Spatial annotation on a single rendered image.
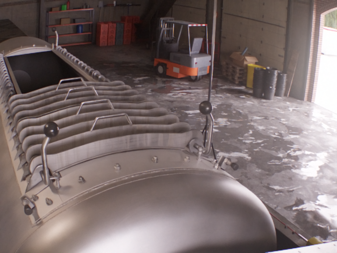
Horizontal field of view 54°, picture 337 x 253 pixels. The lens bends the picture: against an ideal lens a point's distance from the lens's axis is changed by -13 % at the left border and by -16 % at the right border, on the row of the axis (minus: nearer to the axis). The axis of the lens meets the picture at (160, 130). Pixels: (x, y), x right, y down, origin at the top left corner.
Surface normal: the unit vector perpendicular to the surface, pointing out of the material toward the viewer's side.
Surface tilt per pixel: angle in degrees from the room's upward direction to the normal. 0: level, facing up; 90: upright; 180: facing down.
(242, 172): 0
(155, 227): 60
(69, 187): 21
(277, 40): 90
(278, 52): 90
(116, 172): 7
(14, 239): 42
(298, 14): 90
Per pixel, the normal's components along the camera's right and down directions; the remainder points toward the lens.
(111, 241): 0.31, -0.11
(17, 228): -0.52, -0.62
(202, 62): 0.70, 0.31
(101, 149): 0.47, 0.36
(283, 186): 0.05, -0.92
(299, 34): -0.88, 0.14
